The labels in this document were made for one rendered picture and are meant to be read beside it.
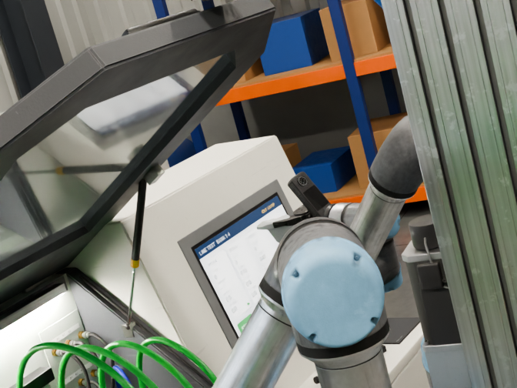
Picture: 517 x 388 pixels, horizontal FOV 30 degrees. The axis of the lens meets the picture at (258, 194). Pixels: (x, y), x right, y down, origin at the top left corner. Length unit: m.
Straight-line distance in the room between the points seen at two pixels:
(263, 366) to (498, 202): 0.39
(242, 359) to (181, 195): 1.09
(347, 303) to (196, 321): 1.18
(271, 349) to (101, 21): 8.12
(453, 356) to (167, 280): 0.88
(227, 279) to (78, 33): 6.93
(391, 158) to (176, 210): 0.74
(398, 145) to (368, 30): 5.31
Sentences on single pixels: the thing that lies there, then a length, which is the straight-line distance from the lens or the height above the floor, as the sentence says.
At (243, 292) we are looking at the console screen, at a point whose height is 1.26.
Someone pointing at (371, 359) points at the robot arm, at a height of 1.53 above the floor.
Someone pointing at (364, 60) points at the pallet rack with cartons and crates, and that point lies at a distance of 6.91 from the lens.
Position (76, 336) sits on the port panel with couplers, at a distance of 2.33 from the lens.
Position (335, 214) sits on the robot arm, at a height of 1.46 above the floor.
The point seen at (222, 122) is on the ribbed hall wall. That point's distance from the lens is 8.90.
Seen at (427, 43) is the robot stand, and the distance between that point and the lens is 1.32.
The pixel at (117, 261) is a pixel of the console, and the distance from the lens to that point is 2.25.
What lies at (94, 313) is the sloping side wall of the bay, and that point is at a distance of 2.31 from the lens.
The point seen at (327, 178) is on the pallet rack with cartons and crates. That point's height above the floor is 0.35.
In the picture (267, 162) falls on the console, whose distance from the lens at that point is 2.65.
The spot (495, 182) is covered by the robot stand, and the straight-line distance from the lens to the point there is 1.35.
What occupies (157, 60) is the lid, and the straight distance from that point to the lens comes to 1.43.
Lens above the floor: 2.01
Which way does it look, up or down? 13 degrees down
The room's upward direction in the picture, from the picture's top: 15 degrees counter-clockwise
